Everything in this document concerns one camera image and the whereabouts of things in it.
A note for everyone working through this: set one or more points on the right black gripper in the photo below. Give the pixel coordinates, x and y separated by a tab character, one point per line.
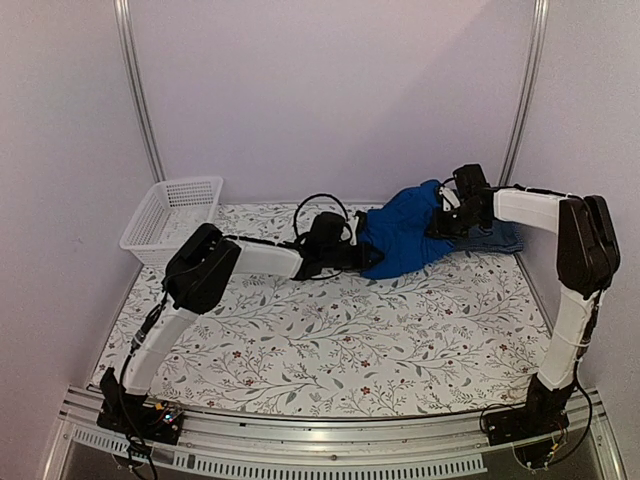
439	228

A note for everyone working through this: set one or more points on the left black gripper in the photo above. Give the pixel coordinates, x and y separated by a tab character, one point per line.
364	261

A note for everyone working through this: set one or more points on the dark teal t-shirt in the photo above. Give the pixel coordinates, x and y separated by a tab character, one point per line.
502	237

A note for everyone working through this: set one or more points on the bright blue garment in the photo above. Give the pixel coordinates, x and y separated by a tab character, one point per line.
398	230

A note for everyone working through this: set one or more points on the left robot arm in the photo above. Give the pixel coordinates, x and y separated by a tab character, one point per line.
194	283

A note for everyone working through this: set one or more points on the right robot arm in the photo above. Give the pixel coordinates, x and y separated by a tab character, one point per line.
586	260

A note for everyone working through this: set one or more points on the white plastic laundry basket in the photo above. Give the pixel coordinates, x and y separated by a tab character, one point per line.
168	214

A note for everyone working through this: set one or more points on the floral patterned table mat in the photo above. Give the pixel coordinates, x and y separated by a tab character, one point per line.
458	333

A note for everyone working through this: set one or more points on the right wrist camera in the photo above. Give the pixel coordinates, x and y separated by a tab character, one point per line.
448	198

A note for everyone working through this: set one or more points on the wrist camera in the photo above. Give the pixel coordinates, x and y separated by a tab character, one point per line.
448	198
356	224

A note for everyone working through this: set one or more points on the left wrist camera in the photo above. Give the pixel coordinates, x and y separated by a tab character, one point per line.
356	224

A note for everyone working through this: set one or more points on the right aluminium frame post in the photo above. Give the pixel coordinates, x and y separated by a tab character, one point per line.
527	91

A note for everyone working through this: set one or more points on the aluminium frame post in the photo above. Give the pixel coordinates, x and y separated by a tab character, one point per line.
132	68
527	91

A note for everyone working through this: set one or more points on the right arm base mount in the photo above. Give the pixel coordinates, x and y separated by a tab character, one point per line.
502	423

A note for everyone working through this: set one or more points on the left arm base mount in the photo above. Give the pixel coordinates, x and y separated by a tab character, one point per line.
161	422

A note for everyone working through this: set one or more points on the left aluminium frame post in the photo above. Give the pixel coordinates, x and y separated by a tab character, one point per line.
132	68

